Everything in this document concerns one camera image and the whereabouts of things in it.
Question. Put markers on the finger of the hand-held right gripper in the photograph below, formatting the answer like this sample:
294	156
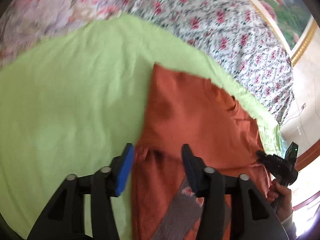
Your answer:
266	158

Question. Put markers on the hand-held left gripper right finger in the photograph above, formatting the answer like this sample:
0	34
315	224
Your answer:
189	167

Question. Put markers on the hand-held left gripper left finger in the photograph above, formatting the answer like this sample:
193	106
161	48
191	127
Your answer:
125	170

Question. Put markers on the person's right forearm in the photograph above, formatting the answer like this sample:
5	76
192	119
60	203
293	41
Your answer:
288	226

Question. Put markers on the person's right hand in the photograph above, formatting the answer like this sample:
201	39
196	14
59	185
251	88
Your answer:
285	200

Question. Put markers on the brown wooden furniture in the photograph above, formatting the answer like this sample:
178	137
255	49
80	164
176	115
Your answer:
308	156

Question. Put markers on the light green sheet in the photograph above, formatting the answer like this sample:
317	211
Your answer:
62	92

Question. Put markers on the white floral bedsheet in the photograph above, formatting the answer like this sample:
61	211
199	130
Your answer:
212	30

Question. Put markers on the gold framed painting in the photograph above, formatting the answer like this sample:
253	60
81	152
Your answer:
282	12

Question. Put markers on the pastel floral pillow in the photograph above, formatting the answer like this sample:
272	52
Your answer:
50	5

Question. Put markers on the wall outlet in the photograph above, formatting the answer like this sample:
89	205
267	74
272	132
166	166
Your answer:
304	105

